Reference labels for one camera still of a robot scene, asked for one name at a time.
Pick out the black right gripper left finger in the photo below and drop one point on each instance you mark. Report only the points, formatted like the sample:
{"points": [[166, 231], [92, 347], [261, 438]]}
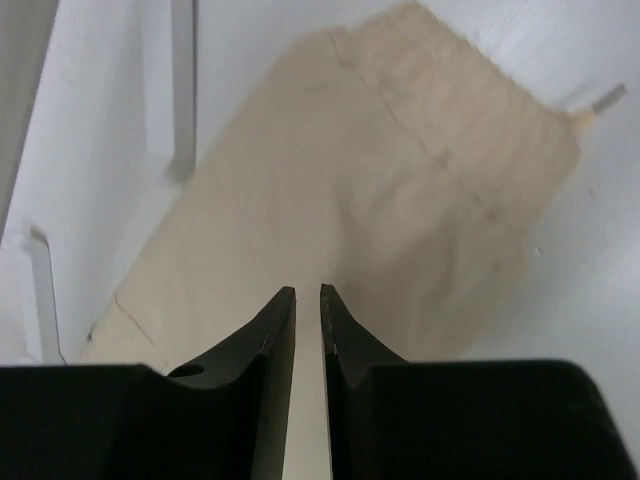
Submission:
{"points": [[234, 422]]}

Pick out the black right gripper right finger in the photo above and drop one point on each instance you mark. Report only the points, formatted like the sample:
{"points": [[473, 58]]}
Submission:
{"points": [[361, 445]]}

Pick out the beige trousers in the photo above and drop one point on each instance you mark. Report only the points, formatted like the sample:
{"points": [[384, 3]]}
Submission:
{"points": [[392, 160]]}

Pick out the white clothes rack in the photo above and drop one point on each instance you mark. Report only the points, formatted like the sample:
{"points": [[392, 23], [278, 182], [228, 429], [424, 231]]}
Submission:
{"points": [[111, 140]]}

